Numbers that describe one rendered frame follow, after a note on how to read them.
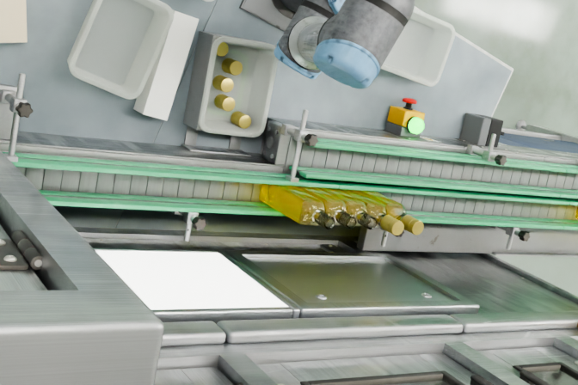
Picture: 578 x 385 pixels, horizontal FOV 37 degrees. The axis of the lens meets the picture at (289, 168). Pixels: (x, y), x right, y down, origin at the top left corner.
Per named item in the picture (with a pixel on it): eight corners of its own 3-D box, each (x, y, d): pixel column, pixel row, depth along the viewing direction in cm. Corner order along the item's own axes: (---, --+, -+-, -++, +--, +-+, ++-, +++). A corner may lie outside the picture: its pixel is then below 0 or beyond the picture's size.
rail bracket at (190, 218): (163, 229, 193) (187, 248, 182) (169, 199, 192) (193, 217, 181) (180, 229, 196) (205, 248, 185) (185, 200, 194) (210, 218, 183)
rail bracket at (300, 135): (271, 172, 203) (298, 186, 193) (285, 103, 200) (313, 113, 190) (282, 173, 205) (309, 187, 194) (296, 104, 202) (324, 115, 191)
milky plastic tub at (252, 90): (182, 124, 203) (198, 131, 195) (199, 29, 199) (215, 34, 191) (246, 131, 212) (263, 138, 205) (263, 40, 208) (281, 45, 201)
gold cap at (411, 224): (405, 232, 198) (417, 238, 194) (397, 223, 196) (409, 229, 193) (415, 220, 199) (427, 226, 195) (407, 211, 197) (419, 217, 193)
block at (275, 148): (258, 157, 208) (272, 165, 203) (266, 119, 207) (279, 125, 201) (271, 158, 210) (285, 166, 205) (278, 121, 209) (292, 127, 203)
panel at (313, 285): (26, 259, 168) (77, 331, 140) (27, 245, 167) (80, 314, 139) (384, 264, 216) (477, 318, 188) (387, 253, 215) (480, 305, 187)
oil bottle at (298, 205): (257, 199, 204) (304, 228, 186) (262, 177, 203) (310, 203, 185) (278, 201, 207) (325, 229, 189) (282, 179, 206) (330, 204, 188)
